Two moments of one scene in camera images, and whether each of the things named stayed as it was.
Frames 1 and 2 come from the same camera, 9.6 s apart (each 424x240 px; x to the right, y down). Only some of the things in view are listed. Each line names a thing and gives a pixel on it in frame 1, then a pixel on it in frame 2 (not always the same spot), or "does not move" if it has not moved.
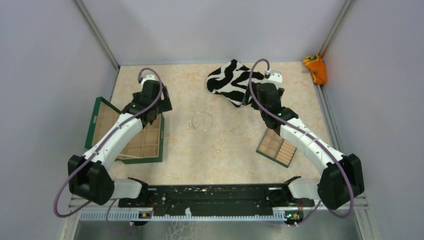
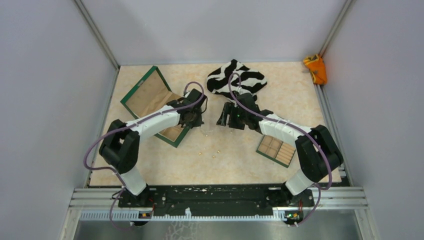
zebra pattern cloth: [231, 80] does not move
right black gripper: [247, 97] to [229, 108]
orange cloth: [316, 65] does not move
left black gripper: [166, 104] to [197, 123]
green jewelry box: [147, 149] to [153, 94]
